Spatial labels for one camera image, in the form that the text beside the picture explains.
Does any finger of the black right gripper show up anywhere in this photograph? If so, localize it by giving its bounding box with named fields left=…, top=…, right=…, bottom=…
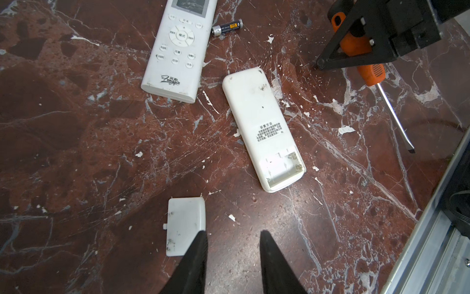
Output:
left=316, top=1, right=398, bottom=71

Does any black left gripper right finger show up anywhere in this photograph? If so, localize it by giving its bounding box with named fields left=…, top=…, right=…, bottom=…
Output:
left=259, top=230, right=307, bottom=294

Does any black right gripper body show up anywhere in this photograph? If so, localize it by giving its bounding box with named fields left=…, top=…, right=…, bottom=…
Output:
left=385, top=1, right=470, bottom=50

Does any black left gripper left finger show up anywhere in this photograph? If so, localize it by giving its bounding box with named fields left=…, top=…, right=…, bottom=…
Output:
left=160, top=231, right=208, bottom=294

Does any orange handled screwdriver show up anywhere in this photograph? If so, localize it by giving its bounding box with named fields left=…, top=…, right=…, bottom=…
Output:
left=329, top=9, right=415, bottom=153

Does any white battery cover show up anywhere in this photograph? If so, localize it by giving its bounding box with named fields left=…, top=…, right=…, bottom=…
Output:
left=164, top=197, right=206, bottom=257

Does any white remote being unloaded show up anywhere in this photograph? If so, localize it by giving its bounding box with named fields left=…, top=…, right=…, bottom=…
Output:
left=222, top=67, right=306, bottom=193

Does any black AAA battery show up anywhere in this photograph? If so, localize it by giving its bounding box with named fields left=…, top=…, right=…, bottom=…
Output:
left=211, top=19, right=244, bottom=37

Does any white remote with display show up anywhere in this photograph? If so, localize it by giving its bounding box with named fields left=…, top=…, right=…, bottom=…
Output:
left=141, top=0, right=217, bottom=104

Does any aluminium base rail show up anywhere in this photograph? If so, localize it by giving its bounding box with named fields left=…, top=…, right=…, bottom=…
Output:
left=382, top=132, right=470, bottom=294

